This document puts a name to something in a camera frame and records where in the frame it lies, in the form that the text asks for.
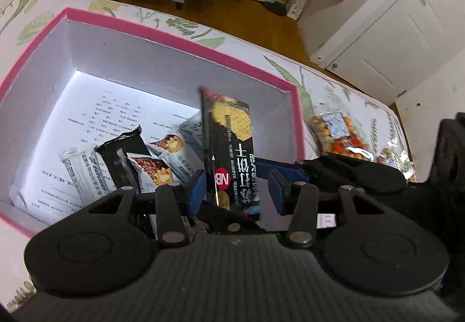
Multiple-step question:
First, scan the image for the black cracker packet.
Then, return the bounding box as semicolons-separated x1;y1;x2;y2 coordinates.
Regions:
198;86;263;221

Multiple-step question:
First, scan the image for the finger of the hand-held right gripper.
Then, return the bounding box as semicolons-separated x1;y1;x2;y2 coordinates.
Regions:
260;155;407;194
198;198;267;233

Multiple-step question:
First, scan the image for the black round floor disc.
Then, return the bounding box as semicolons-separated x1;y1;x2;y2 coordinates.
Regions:
263;0;292;16

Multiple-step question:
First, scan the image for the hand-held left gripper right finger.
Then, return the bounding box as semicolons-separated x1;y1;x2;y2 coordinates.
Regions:
268;169;405;249

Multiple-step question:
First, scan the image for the clear bag of coated nuts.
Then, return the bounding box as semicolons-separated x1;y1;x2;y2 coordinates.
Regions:
307;110;370;159
376;147;415;182

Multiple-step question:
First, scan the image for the white door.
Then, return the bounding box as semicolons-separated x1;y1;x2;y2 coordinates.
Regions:
325;0;465;105

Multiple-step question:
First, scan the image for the white plastic bag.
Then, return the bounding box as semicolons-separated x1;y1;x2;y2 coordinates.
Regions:
286;0;314;20

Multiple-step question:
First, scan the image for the black bar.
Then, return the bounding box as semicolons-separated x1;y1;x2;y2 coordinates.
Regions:
95;125;153;196

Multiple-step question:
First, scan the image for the pink cardboard box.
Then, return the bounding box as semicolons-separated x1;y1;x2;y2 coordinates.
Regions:
0;7;308;239

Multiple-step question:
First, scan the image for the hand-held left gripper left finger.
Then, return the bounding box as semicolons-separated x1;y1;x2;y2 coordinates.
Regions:
54;169;208;248

